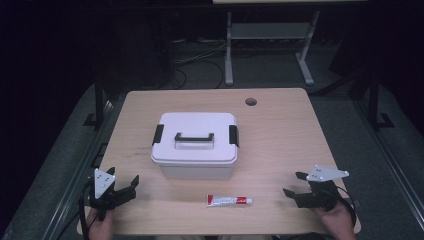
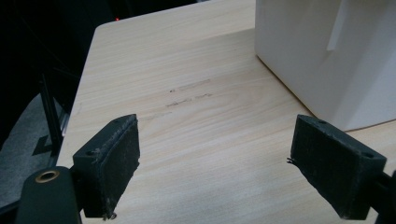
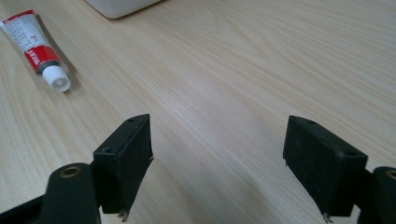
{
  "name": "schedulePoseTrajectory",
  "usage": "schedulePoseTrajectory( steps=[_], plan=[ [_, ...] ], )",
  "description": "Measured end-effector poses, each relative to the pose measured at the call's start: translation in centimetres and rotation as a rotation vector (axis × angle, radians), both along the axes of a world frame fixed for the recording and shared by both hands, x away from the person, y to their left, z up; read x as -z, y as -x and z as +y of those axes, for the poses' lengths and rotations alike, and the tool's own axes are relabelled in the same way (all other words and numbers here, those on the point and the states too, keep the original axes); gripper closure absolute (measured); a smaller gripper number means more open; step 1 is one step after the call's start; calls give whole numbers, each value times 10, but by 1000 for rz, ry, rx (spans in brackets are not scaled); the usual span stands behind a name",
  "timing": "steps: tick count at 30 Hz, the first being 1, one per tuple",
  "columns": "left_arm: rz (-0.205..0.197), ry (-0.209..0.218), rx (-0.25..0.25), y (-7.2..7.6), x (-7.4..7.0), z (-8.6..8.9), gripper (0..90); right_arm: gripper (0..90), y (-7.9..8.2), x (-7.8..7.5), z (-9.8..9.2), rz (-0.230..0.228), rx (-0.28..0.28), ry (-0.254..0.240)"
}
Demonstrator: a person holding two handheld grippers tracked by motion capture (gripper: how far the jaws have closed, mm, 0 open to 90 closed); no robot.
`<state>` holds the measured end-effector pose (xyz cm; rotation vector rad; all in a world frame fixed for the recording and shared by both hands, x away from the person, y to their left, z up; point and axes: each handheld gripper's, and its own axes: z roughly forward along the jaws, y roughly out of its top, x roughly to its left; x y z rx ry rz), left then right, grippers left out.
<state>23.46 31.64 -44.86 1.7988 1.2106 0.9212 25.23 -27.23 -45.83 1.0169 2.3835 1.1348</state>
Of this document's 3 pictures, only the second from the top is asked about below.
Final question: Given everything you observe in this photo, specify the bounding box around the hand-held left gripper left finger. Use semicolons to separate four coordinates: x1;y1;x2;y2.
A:
72;113;141;220

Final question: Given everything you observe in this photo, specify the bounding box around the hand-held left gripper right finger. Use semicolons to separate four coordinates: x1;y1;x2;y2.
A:
287;114;388;220

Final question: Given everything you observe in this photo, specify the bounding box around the white plastic storage box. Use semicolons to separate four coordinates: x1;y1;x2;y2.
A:
254;0;396;132

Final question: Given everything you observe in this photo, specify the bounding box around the black metal stand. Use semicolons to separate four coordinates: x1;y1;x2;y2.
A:
32;74;65;157

